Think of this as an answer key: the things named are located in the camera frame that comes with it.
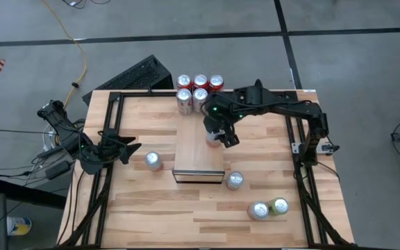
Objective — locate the black computer tower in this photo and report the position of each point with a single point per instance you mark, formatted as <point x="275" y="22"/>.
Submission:
<point x="134" y="78"/>

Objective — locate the orange Spindrift grapefruit can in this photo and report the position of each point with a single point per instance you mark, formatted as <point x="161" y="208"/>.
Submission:
<point x="153" y="159"/>

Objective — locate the orange-red Fanta strawberry can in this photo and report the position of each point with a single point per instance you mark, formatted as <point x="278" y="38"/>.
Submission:
<point x="216" y="82"/>

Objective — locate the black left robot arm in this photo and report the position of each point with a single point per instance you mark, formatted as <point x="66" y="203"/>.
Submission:
<point x="64" y="132"/>

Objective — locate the silver diet cola can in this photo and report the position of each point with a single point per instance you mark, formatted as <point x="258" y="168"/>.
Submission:
<point x="200" y="100"/>
<point x="184" y="102"/>

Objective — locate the white power strip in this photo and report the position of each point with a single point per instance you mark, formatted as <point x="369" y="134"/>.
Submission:
<point x="49" y="133"/>

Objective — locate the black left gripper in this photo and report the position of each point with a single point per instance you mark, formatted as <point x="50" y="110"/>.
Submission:
<point x="99" y="154"/>

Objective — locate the green beverage can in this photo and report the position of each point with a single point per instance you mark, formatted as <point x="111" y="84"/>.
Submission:
<point x="280" y="205"/>

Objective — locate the red soda can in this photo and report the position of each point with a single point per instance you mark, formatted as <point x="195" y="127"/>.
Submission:
<point x="184" y="81"/>
<point x="200" y="81"/>

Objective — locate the wooden shelf with black frame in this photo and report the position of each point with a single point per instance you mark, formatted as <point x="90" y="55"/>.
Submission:
<point x="193" y="152"/>

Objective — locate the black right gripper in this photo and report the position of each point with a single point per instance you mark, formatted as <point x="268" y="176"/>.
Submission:
<point x="221" y="111"/>

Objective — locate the black hook clamp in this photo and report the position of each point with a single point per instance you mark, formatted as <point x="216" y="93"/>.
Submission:
<point x="258" y="85"/>

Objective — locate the pink Spindrift can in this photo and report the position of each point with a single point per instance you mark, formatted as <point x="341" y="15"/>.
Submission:
<point x="213" y="140"/>

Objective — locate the white blue yellow container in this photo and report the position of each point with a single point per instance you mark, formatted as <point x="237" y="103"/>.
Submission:
<point x="19" y="225"/>

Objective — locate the silver-topped beverage can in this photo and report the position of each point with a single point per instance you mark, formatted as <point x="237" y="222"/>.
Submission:
<point x="235" y="179"/>
<point x="258" y="210"/>

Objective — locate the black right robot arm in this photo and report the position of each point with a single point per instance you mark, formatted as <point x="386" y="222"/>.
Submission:
<point x="290" y="109"/>

